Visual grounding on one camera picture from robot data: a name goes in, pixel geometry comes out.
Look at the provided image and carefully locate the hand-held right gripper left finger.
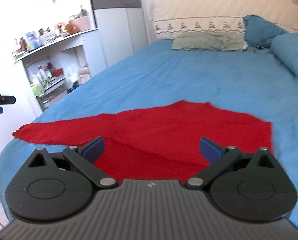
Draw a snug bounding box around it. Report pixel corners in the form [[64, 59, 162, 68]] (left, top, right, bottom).
[[26, 137, 118, 188]]

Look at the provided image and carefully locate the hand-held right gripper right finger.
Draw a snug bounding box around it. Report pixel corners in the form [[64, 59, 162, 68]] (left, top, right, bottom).
[[185, 137, 275, 188]]

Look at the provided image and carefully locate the red garment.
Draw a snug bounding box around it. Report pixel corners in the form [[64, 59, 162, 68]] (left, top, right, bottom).
[[12, 100, 275, 181]]

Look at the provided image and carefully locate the green bottle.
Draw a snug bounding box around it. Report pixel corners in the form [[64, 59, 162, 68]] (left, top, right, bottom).
[[31, 83, 45, 97]]

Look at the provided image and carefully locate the blue and white box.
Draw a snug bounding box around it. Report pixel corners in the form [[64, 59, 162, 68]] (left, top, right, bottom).
[[25, 31, 40, 48]]

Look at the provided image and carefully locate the bed with blue sheet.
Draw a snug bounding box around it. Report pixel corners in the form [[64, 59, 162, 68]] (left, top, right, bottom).
[[0, 38, 298, 233]]

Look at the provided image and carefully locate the white shelf unit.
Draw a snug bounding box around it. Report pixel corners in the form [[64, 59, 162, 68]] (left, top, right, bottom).
[[12, 27, 107, 113]]

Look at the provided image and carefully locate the pink basket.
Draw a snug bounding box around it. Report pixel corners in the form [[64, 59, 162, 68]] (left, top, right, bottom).
[[74, 16, 91, 32]]

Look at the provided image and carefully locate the green pillow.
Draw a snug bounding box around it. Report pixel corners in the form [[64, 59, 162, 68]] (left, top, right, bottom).
[[171, 32, 249, 52]]

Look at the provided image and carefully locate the cream embroidered pillow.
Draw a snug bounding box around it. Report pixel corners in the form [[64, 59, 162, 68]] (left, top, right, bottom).
[[153, 17, 247, 40]]

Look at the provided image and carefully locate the blue rolled duvet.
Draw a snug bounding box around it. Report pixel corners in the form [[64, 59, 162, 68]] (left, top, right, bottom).
[[270, 33, 298, 91]]

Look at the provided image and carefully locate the white and grey wardrobe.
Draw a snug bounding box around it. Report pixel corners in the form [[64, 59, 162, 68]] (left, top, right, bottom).
[[88, 0, 149, 70]]

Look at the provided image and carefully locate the blue pillow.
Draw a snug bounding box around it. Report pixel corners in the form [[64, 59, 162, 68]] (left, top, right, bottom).
[[243, 14, 290, 48]]

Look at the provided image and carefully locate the beige padded headboard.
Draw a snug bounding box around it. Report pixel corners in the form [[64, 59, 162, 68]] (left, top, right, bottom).
[[151, 0, 298, 41]]

